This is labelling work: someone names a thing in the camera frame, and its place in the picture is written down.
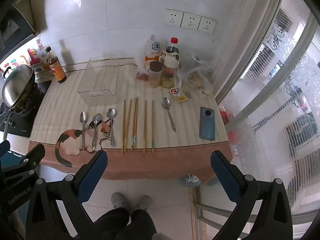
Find wooden chopstick one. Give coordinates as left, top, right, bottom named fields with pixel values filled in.
left=121, top=100, right=126, bottom=153

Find wooden chopstick two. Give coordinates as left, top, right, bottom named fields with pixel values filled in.
left=124, top=99, right=132, bottom=152

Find small steel spoon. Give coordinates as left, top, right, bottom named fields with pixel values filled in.
left=80, top=111, right=87, bottom=150

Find wooden chopstick three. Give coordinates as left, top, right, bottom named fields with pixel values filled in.
left=131, top=98, right=137, bottom=151

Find round steel spoon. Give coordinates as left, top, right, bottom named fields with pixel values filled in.
left=106, top=108, right=117, bottom=147

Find wooden chopstick four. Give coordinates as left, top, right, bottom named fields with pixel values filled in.
left=133, top=97, right=139, bottom=150

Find person legs and slippers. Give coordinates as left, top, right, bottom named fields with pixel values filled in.
left=94, top=192, right=170, bottom=239

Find blue smartphone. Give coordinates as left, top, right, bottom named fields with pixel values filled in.
left=199, top=107, right=215, bottom=141

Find steel wok with lid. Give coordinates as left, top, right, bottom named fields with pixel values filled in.
left=2, top=64, right=35, bottom=108

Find striped cat table mat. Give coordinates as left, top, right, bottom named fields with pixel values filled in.
left=29, top=65, right=232, bottom=182

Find clear plastic organizer bin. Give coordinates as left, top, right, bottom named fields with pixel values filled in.
left=78, top=56, right=120, bottom=106

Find small seasoning packet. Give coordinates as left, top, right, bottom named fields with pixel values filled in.
left=170, top=87, right=189, bottom=103

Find soy sauce bottle orange label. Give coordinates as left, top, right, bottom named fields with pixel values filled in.
left=46, top=46, right=67, bottom=83

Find clear crumpled plastic bag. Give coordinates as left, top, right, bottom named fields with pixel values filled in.
left=175, top=48, right=214, bottom=95

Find black range hood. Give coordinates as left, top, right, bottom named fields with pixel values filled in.
left=1, top=0, right=40, bottom=61

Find white lid oil jar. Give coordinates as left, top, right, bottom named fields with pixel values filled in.
left=159, top=52, right=180, bottom=89

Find white plastic bag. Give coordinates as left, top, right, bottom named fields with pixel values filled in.
left=134, top=34, right=165, bottom=76

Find red cap dark bottle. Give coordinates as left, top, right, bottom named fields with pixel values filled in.
left=165, top=37, right=179, bottom=54

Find triple wall socket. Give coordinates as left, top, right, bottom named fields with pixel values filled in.
left=163, top=9, right=217, bottom=34

